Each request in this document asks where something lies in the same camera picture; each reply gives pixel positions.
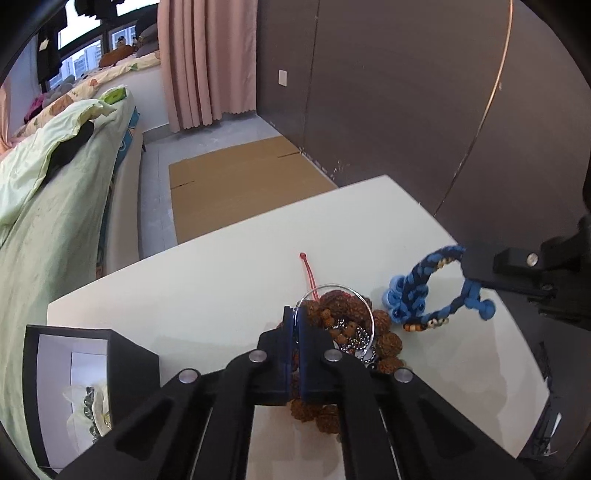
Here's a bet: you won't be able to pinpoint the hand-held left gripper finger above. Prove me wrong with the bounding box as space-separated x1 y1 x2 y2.
59 306 297 480
297 308 539 480

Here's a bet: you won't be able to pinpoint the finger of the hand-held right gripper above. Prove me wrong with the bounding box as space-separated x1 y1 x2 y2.
461 242 560 297

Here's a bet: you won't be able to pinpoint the red cord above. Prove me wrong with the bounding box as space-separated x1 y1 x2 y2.
298 251 325 302

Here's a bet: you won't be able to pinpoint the thin silver bangle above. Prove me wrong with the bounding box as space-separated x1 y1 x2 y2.
294 283 376 366

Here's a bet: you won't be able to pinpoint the brown seed bead bracelet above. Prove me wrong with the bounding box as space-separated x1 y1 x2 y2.
276 290 408 435

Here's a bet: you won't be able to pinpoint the blue braided bracelet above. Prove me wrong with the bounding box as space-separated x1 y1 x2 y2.
382 244 497 334

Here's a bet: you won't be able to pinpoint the black jewelry box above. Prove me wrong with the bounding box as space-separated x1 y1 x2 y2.
23 325 161 477

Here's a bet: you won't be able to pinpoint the flattened cardboard sheet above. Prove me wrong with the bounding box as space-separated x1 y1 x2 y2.
168 135 341 245

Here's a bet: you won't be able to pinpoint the white bed base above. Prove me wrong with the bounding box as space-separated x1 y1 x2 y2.
98 124 149 278

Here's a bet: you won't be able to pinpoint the green bed sheet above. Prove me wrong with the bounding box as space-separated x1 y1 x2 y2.
0 88 139 480

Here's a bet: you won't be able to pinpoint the black cloth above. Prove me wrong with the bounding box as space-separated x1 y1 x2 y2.
45 121 96 182

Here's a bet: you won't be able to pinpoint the pink curtain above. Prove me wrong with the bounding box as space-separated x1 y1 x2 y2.
0 76 16 155
157 0 258 133

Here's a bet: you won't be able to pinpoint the light green duvet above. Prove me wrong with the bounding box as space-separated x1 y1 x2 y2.
0 99 119 228

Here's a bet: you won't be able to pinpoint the cream patterned blanket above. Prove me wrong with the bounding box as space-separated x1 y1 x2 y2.
9 51 162 139

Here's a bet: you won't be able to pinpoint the brown plush toy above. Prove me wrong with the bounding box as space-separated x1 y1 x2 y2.
99 34 139 68

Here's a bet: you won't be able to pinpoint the window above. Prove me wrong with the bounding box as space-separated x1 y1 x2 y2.
46 0 160 89

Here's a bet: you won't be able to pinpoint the black hanging clothes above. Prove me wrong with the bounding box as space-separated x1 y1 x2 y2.
36 21 64 85

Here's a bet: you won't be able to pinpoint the dark bead bracelet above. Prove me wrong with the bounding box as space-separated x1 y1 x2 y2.
79 387 112 437

